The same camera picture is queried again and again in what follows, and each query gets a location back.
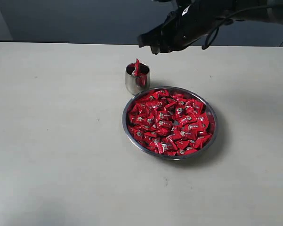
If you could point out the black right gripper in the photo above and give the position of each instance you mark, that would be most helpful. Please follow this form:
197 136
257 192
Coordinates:
188 24

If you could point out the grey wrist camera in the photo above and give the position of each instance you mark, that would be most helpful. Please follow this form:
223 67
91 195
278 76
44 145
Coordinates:
164 1

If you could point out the round stainless steel plate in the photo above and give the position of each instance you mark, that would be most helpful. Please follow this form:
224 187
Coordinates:
214 122

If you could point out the red wrapped candy pile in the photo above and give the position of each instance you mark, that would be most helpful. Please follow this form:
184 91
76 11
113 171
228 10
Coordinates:
170 124

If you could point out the stainless steel cup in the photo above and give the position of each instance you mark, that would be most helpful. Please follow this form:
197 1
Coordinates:
137 84

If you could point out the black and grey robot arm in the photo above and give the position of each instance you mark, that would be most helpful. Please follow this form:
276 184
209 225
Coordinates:
267 11

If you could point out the top red candy in cup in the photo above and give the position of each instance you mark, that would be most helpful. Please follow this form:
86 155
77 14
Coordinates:
137 67

